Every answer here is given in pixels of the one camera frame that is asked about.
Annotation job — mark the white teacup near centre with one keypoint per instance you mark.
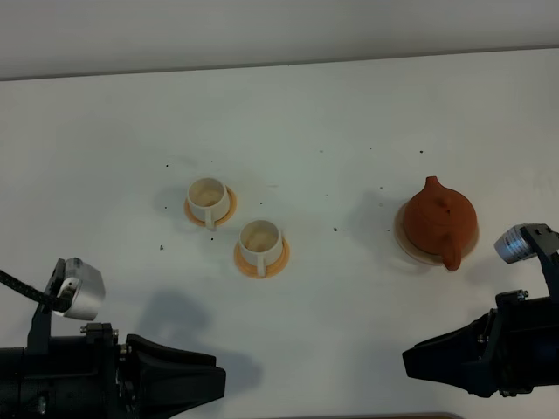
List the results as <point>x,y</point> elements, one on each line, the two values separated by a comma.
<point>261,245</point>

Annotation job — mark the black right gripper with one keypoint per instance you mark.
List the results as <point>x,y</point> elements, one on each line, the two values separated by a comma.
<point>511,349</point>

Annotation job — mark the white teacup far left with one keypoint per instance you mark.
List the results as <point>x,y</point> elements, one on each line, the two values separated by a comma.
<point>207,202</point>

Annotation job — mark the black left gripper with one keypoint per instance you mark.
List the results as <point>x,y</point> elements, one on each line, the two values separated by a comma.
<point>142,379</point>

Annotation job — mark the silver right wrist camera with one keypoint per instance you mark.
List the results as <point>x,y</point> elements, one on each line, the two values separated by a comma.
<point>525,241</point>

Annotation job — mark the brown clay teapot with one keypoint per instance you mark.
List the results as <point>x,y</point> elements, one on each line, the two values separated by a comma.
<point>440,222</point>

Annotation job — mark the orange saucer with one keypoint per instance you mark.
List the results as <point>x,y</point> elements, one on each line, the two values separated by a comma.
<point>284,257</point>
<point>233,206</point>

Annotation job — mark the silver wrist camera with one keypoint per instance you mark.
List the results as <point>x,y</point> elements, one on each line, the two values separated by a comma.
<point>525,241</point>
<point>84,285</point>

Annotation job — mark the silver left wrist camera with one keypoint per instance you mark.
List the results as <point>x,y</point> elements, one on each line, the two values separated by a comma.
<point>84,285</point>

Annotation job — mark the white teacup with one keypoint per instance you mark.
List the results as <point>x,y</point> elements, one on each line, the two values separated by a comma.
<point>261,245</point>
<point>207,202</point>

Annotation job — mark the orange saucer far left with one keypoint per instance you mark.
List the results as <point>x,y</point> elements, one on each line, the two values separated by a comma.
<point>233,206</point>

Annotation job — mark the orange saucer near centre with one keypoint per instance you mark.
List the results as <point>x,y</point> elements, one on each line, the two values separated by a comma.
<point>284,257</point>

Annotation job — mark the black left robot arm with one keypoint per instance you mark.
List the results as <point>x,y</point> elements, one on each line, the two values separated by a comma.
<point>95,376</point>

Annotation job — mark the beige round teapot coaster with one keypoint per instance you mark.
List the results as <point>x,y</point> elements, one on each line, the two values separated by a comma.
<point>421,256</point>

